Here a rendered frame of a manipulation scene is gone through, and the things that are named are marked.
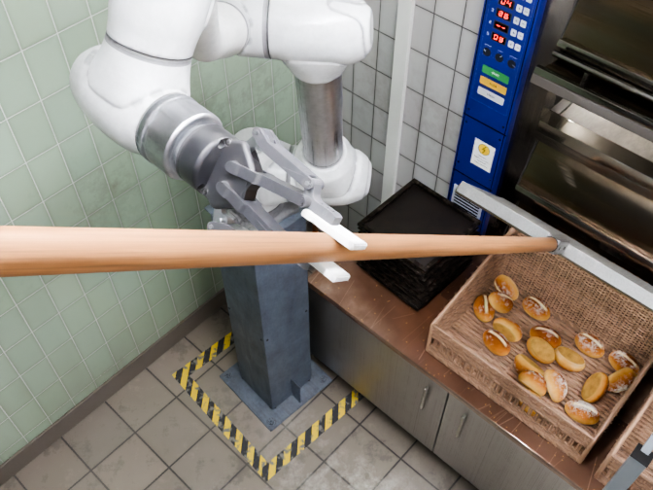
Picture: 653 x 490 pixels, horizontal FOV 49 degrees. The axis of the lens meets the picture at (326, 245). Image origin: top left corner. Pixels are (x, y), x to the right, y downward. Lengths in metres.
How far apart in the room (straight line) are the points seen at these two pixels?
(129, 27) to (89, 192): 1.44
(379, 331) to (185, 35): 1.61
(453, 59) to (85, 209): 1.19
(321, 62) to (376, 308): 1.16
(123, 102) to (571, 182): 1.60
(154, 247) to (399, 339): 1.83
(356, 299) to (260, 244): 1.78
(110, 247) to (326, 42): 0.93
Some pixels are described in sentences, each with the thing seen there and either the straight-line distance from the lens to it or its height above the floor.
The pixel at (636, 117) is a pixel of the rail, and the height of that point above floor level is 1.44.
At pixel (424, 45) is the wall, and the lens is 2.28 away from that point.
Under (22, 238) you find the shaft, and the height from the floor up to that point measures 2.21.
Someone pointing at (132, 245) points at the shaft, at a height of 2.15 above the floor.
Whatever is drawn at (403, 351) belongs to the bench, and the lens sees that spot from 2.28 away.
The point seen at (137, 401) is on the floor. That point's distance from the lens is 2.93.
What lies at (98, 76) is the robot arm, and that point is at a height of 2.01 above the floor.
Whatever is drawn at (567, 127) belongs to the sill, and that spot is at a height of 1.18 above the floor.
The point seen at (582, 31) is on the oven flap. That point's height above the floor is 1.50.
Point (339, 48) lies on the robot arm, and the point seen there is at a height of 1.74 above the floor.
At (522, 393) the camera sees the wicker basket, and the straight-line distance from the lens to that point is 2.12.
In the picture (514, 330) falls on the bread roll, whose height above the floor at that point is 0.65.
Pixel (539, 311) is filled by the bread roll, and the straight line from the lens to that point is 2.39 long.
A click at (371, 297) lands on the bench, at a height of 0.58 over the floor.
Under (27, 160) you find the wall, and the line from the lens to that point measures 2.07.
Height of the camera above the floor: 2.52
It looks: 50 degrees down
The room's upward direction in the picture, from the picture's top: straight up
